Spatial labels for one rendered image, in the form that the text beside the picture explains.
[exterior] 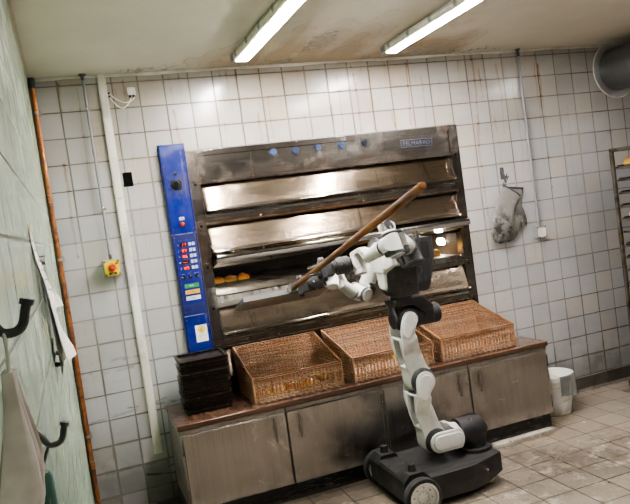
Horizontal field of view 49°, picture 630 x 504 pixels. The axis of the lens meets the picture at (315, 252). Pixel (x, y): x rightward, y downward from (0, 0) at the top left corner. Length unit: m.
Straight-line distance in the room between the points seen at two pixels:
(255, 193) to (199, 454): 1.63
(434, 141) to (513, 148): 0.65
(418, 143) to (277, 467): 2.37
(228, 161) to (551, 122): 2.49
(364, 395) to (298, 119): 1.81
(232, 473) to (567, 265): 2.98
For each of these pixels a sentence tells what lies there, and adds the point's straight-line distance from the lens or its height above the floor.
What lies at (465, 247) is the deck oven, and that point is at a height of 1.23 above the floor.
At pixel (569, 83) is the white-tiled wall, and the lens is 5.70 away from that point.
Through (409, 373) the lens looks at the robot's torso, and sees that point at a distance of 3.81.
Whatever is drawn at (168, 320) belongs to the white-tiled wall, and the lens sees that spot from 4.32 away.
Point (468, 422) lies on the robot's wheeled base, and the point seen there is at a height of 0.34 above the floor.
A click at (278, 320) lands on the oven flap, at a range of 4.45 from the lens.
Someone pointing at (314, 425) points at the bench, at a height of 0.41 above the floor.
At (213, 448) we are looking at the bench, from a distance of 3.94.
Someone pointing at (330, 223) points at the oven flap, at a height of 1.53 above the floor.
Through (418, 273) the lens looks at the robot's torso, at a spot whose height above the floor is 1.22.
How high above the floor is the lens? 1.60
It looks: 3 degrees down
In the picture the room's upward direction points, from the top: 8 degrees counter-clockwise
